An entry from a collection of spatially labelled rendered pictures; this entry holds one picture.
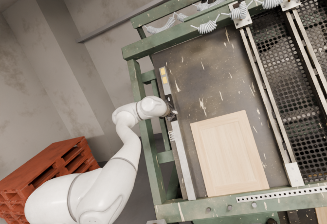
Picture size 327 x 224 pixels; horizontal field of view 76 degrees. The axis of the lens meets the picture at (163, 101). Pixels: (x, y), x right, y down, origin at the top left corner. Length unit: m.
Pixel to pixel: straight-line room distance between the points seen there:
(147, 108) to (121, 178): 0.46
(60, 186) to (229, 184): 1.06
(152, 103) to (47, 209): 0.57
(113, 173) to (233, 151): 0.98
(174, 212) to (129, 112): 0.80
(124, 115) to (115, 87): 3.53
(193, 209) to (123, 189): 0.97
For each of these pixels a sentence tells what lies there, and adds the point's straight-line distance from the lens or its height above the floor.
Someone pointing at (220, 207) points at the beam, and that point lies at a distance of 1.49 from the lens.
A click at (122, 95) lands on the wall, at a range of 4.54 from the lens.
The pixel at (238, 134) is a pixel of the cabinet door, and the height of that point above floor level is 1.18.
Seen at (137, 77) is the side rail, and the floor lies 1.71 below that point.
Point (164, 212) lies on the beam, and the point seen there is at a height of 0.86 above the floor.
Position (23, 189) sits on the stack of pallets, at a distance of 3.22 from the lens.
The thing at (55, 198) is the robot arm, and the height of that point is 1.64.
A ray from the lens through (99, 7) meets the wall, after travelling 4.37.
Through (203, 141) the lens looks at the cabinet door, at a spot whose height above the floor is 1.19.
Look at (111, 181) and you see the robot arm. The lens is 0.59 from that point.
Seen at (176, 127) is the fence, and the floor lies 1.32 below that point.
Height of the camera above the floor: 1.91
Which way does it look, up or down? 16 degrees down
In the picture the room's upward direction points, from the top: 22 degrees counter-clockwise
